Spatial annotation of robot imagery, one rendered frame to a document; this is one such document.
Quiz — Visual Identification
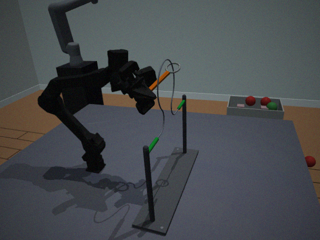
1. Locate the orange bar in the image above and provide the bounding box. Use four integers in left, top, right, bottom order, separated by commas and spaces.
149, 62, 181, 91

